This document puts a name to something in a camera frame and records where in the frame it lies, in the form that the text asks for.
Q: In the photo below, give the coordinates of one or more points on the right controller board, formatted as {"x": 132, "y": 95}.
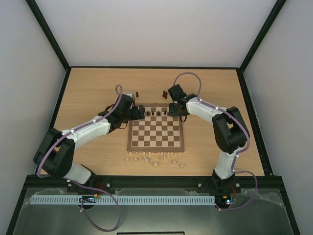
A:
{"x": 226, "y": 199}

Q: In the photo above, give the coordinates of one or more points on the wooden chess board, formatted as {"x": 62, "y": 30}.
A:
{"x": 156, "y": 133}

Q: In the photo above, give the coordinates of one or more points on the black frame rail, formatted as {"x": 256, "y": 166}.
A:
{"x": 201, "y": 184}

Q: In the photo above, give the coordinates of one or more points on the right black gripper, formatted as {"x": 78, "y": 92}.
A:
{"x": 175, "y": 109}

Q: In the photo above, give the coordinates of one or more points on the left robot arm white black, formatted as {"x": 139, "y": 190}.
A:
{"x": 54, "y": 156}

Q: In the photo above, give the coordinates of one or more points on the controller board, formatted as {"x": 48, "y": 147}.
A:
{"x": 226, "y": 199}
{"x": 89, "y": 198}

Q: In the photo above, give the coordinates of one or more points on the white slotted cable duct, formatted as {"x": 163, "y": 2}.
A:
{"x": 125, "y": 200}

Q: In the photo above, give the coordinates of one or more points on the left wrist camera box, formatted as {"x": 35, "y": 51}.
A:
{"x": 131, "y": 95}

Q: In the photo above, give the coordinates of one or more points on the left controller board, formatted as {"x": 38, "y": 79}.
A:
{"x": 89, "y": 198}

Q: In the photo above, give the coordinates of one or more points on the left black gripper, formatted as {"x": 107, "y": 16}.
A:
{"x": 142, "y": 113}

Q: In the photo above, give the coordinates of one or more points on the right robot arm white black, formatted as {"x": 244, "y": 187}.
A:
{"x": 230, "y": 131}

